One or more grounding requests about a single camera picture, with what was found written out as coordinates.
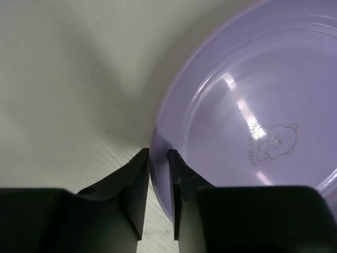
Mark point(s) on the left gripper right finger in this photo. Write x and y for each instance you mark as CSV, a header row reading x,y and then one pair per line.
x,y
207,218

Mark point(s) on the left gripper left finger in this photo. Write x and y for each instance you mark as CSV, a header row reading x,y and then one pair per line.
x,y
107,216

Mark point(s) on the purple plastic plate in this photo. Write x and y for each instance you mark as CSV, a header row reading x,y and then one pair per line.
x,y
255,105

